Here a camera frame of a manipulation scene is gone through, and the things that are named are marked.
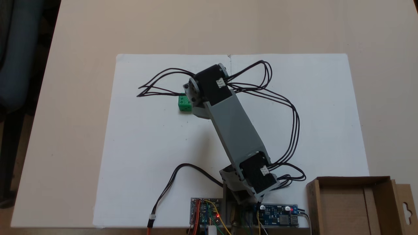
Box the green dice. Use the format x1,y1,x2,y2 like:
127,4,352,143
178,94,192,112

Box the motor driver circuit board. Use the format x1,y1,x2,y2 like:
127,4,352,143
190,197,224,226

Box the white paper sheet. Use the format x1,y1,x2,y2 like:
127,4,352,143
93,53,370,228

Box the blue power circuit board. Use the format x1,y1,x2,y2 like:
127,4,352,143
252,204,299,227

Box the brown cardboard box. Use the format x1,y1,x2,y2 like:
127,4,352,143
306,176,418,235

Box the black servo wire bundle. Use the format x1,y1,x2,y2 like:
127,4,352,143
225,60,301,168
266,163,307,190
136,68,196,98

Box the orange jumper wires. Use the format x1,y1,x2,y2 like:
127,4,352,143
192,200,201,235

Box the yellow jumper wire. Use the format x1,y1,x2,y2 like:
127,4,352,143
204,200,230,235

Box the black cable with orange end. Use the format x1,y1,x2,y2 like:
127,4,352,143
147,163,225,235

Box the grey usb cable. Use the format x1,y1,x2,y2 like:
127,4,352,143
298,211,312,235

